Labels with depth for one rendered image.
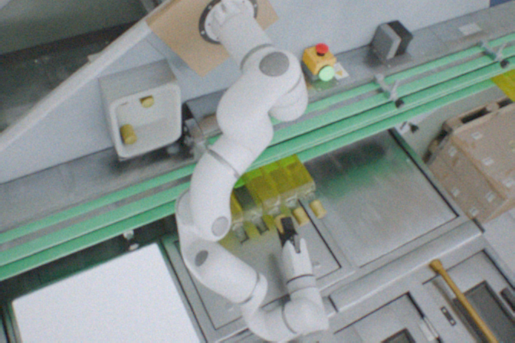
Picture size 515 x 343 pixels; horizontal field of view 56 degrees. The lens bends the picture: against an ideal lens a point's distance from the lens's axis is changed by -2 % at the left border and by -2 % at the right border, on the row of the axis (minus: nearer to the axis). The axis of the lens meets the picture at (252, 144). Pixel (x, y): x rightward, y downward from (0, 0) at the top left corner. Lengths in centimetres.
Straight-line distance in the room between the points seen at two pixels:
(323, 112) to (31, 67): 109
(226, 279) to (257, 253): 43
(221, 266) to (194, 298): 38
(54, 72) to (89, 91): 71
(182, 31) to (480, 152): 426
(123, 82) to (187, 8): 23
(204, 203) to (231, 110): 18
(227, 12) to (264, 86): 28
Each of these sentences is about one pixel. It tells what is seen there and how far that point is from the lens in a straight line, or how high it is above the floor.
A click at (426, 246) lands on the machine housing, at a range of 161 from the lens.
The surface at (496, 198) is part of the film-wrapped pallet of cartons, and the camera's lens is 503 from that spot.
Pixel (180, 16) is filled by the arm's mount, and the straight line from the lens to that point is 113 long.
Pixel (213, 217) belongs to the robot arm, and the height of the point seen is 120.
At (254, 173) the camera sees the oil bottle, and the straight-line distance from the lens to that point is 140.
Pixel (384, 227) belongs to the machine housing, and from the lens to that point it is 163.
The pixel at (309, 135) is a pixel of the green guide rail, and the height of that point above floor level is 94.
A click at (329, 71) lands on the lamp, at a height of 85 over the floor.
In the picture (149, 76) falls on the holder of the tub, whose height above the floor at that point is 79.
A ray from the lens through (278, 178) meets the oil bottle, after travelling 140.
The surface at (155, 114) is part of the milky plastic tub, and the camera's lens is 134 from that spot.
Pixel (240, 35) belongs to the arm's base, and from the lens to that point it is 109.
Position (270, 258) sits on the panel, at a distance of 145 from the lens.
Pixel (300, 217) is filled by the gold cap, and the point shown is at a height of 115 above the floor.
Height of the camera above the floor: 158
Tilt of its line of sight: 29 degrees down
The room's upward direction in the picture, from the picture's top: 148 degrees clockwise
